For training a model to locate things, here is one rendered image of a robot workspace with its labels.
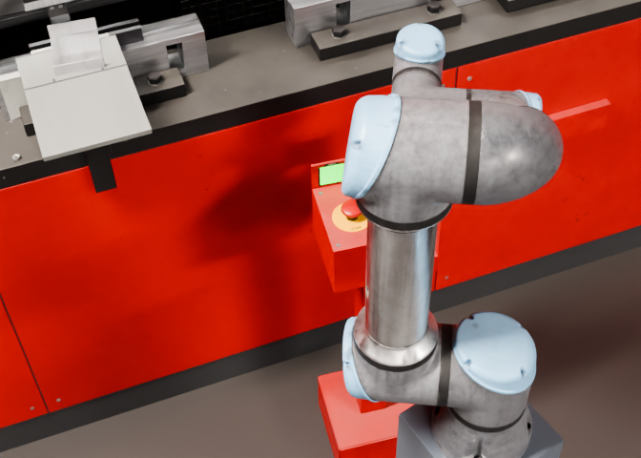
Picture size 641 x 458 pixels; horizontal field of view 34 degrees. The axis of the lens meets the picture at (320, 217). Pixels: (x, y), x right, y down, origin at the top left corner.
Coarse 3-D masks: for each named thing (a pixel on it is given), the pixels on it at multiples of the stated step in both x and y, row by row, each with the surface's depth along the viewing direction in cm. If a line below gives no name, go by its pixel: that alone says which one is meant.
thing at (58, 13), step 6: (48, 6) 193; (54, 6) 193; (60, 6) 193; (48, 12) 192; (54, 12) 192; (60, 12) 192; (66, 12) 192; (54, 18) 190; (60, 18) 190; (66, 18) 190
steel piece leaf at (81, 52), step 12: (60, 36) 187; (72, 36) 187; (84, 36) 187; (96, 36) 187; (60, 48) 185; (72, 48) 185; (84, 48) 185; (96, 48) 185; (60, 60) 183; (72, 60) 183; (84, 60) 180; (96, 60) 180; (60, 72) 180; (72, 72) 181
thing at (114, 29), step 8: (112, 24) 190; (120, 24) 190; (128, 24) 190; (136, 24) 191; (104, 32) 190; (112, 32) 188; (120, 32) 188; (128, 32) 189; (136, 32) 190; (48, 40) 187; (120, 40) 190; (128, 40) 190; (136, 40) 191; (32, 48) 187; (40, 48) 187
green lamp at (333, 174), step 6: (324, 168) 188; (330, 168) 189; (336, 168) 189; (342, 168) 190; (324, 174) 189; (330, 174) 190; (336, 174) 190; (342, 174) 191; (324, 180) 191; (330, 180) 191; (336, 180) 192
